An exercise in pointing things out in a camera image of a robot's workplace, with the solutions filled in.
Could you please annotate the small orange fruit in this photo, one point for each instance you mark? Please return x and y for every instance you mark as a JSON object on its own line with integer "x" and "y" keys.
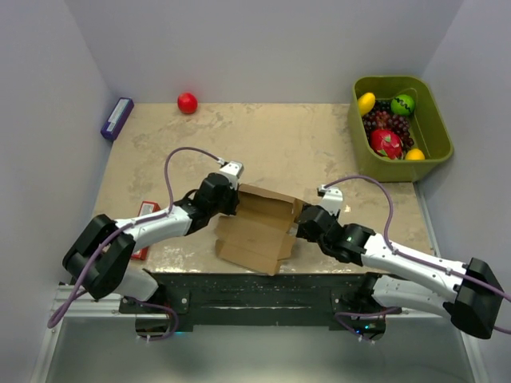
{"x": 415, "y": 154}

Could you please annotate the yellow lemon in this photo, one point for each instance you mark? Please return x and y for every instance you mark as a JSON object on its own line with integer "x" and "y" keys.
{"x": 366, "y": 103}

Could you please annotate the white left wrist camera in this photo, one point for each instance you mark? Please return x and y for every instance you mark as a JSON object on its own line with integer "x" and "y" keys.
{"x": 233, "y": 171}

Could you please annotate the aluminium rail frame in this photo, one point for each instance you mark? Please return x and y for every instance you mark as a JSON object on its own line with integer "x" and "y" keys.
{"x": 95, "y": 342}

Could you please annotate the purple rectangular box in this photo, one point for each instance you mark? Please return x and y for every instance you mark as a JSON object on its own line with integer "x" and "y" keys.
{"x": 117, "y": 118}

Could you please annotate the red dragon fruit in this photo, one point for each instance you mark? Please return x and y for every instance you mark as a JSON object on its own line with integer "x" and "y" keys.
{"x": 386, "y": 143}

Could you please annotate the brown cardboard box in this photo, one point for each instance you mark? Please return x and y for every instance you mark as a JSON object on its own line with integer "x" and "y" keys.
{"x": 258, "y": 236}

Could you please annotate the dark red grapes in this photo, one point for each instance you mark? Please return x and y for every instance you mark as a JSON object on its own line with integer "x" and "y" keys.
{"x": 381, "y": 116}

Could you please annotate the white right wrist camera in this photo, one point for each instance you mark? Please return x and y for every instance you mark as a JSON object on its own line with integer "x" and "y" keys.
{"x": 331, "y": 199}

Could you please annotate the green plastic bin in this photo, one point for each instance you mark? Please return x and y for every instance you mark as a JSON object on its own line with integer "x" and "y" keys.
{"x": 427, "y": 129}

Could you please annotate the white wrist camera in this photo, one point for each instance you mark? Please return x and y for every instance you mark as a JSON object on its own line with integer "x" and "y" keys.
{"x": 233, "y": 171}
{"x": 331, "y": 199}

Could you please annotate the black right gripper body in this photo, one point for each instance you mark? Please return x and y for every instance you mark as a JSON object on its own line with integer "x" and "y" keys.
{"x": 323, "y": 246}

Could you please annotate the green striped toy ball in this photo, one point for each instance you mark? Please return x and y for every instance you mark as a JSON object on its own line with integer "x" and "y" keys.
{"x": 402, "y": 105}

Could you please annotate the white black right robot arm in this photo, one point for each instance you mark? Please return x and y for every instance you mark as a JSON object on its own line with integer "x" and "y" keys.
{"x": 468, "y": 294}

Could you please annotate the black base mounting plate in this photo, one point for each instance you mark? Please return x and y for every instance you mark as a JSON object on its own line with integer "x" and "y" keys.
{"x": 335, "y": 301}

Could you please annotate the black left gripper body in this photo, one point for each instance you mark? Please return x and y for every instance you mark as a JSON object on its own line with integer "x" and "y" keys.
{"x": 227, "y": 205}

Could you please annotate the red tomato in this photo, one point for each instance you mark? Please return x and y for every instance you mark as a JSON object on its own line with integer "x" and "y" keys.
{"x": 187, "y": 103}

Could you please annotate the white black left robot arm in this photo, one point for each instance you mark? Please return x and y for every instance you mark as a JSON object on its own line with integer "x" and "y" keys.
{"x": 99, "y": 258}

